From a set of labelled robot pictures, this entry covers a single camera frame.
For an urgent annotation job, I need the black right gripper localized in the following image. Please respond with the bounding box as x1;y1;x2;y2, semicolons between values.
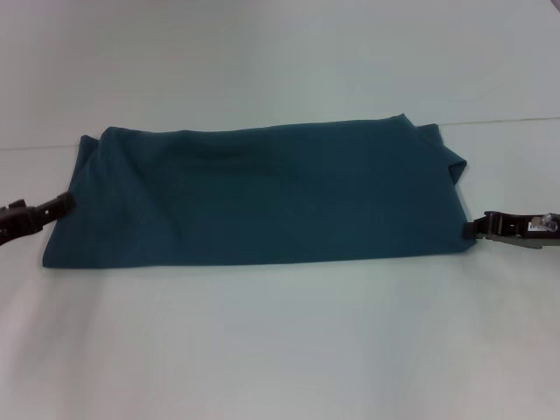
463;210;560;242

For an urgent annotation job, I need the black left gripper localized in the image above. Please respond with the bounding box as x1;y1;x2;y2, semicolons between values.
0;190;76;249

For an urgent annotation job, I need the teal t-shirt with FREE! print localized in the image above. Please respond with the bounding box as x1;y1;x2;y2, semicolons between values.
41;112;469;269

